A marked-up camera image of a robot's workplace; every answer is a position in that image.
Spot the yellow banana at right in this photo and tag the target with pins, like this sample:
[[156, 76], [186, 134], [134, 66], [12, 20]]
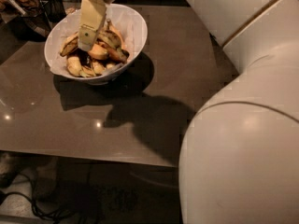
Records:
[[112, 41]]

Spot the long dark-spotted banana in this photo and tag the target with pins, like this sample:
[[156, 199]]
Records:
[[69, 45]]

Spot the orange-yellow middle banana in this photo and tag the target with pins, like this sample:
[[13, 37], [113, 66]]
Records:
[[98, 53]]

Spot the black mesh pen cup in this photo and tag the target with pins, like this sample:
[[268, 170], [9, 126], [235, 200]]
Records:
[[54, 10]]

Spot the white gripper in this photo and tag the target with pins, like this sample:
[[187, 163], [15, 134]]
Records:
[[93, 14]]

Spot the small banana lower middle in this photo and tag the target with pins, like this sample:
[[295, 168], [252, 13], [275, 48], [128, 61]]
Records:
[[98, 68]]

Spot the dark basket with items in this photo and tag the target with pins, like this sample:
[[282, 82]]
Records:
[[27, 17]]

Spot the small banana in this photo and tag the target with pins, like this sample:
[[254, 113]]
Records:
[[98, 68], [74, 67]]

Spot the white bowl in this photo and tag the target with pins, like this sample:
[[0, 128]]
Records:
[[132, 19]]

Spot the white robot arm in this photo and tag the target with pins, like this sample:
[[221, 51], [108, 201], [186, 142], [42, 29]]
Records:
[[239, 161]]

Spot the small banana lower left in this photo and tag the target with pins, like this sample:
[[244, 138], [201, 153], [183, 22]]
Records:
[[74, 67]]

